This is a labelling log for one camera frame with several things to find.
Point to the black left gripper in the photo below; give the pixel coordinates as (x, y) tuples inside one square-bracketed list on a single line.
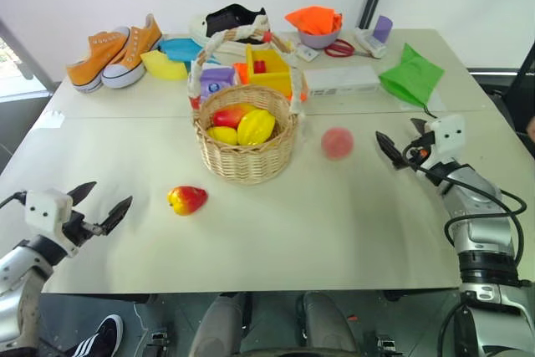
[(77, 227)]

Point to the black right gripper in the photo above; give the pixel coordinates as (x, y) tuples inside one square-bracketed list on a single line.
[(420, 152)]

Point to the red toy peach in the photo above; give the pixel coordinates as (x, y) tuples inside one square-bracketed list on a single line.
[(337, 143)]

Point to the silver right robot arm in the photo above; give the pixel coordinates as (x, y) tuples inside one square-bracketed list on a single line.
[(480, 231)]

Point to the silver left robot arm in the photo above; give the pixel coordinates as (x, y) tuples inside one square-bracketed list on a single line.
[(16, 265)]

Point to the red apple in basket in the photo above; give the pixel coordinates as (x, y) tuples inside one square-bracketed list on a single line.
[(227, 116)]

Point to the long white cardboard box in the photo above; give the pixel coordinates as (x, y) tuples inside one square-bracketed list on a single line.
[(340, 81)]

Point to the red yellow toy mango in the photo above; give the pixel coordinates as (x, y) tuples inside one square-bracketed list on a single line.
[(187, 200)]

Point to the white tube package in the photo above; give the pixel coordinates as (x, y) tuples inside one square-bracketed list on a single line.
[(370, 43)]

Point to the purple plastic cup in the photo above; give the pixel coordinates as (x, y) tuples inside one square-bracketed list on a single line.
[(383, 29)]

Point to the black chair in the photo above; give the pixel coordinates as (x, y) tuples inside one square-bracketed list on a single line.
[(518, 81)]

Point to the small white box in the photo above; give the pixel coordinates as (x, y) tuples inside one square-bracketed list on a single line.
[(306, 53)]

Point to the purple plastic bowl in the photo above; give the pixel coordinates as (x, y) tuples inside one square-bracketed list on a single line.
[(319, 39)]

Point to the black shoe white stripes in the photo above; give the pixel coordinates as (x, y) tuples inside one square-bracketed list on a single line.
[(98, 338)]

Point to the orange canvas sneaker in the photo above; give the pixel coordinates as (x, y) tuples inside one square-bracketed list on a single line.
[(131, 54), (94, 64)]

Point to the yellow toy lemon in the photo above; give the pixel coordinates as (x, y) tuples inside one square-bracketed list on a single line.
[(223, 134)]

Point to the yellow plastic organizer box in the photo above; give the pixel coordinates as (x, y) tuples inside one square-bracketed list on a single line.
[(271, 77)]

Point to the yellow toy starfruit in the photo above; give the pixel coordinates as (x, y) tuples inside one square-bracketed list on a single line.
[(256, 127)]

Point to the orange cloth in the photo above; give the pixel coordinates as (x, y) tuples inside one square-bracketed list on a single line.
[(313, 18)]

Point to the small red item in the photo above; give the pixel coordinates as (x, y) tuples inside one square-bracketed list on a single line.
[(260, 66)]

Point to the purple white carton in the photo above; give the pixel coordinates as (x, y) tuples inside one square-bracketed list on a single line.
[(215, 81)]

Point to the grey rounded shape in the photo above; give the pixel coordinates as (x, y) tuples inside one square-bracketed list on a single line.
[(217, 327), (328, 327)]

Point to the blue plastic tray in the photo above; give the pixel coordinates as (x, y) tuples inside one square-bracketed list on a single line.
[(177, 48)]

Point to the orange plastic piece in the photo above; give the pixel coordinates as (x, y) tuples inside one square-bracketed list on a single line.
[(240, 72)]

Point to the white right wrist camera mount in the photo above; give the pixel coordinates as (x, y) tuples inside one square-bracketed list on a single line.
[(448, 131)]

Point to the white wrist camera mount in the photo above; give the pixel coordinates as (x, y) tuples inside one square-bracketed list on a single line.
[(448, 131), (44, 210)]

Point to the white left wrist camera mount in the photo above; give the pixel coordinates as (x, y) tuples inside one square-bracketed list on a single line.
[(44, 210)]

